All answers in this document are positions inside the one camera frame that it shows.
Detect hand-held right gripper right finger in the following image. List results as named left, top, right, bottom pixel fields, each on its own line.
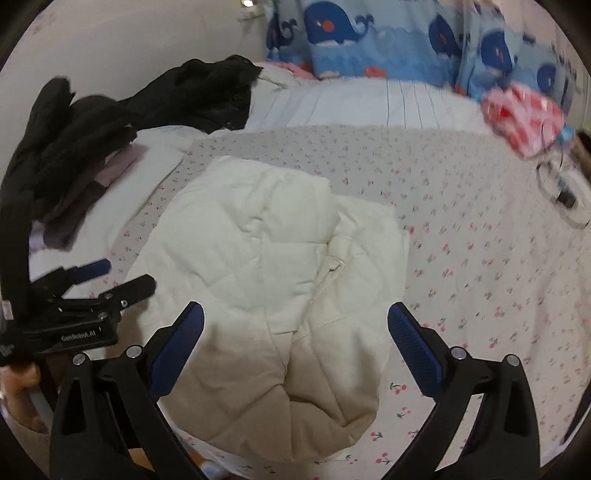
left=383, top=302, right=542, bottom=480

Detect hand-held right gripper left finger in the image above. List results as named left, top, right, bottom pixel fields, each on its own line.
left=51, top=301, right=205, bottom=480

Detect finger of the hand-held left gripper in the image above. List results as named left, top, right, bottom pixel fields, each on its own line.
left=59, top=274, right=157, bottom=315
left=33, top=259, right=112, bottom=297

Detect white padded jacket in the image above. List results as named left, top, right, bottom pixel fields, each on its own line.
left=124, top=156, right=411, bottom=463

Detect person's left hand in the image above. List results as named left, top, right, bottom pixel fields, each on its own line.
left=0, top=362, right=49, bottom=433

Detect white cloth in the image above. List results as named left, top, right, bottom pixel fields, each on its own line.
left=28, top=126, right=204, bottom=296

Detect purple grey garment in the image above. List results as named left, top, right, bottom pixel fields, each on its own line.
left=31, top=143, right=151, bottom=253

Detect floral bed sheet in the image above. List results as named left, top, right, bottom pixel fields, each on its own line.
left=108, top=124, right=591, bottom=480

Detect black fleece garment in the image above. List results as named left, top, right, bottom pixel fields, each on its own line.
left=0, top=76, right=139, bottom=324

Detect black lace garment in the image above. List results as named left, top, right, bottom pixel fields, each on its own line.
left=131, top=54, right=264, bottom=136

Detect white power strip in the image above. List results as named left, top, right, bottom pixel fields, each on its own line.
left=551, top=173, right=591, bottom=219

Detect white quilt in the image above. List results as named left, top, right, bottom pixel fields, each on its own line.
left=245, top=62, right=492, bottom=137

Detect pink patterned garment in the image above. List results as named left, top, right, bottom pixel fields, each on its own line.
left=480, top=84, right=568, bottom=160

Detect plain pink cloth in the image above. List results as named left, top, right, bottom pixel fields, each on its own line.
left=269, top=59, right=319, bottom=79

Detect blue whale print curtain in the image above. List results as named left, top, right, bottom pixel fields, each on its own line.
left=264, top=0, right=580, bottom=114

